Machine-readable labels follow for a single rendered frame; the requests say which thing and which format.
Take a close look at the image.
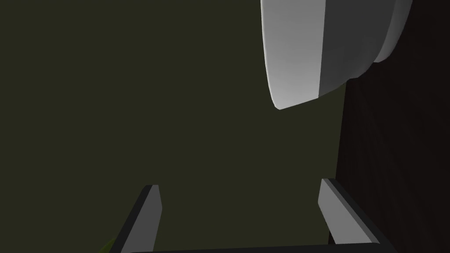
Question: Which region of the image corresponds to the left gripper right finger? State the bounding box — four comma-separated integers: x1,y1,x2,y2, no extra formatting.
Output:
317,177,389,245

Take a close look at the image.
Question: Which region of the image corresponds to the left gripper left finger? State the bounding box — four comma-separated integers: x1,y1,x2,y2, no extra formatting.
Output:
109,184,163,253

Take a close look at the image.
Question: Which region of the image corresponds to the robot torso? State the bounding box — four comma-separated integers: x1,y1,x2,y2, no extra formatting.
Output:
260,0,414,111

